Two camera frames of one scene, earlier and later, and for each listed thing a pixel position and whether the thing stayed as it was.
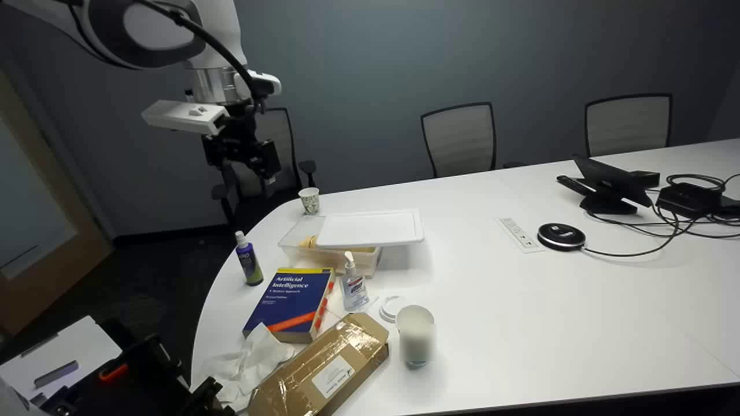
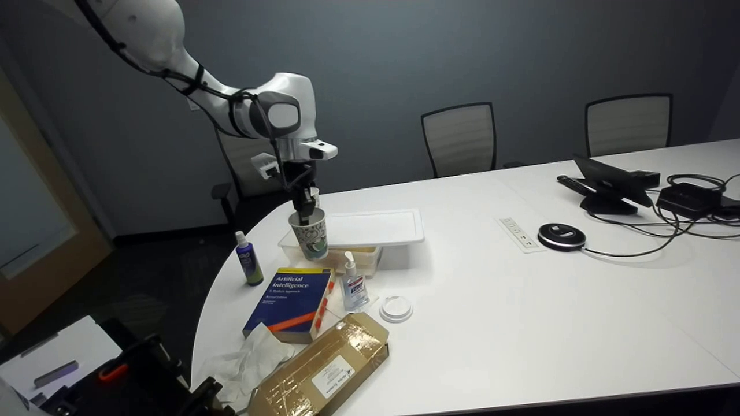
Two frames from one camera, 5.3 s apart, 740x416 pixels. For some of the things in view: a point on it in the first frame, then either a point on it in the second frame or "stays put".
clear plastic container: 304,250 stays put
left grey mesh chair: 460,138 stays put
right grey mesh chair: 626,123 stays put
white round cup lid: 389,309 stays put
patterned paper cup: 417,328 -> 313,235
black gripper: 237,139 -> 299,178
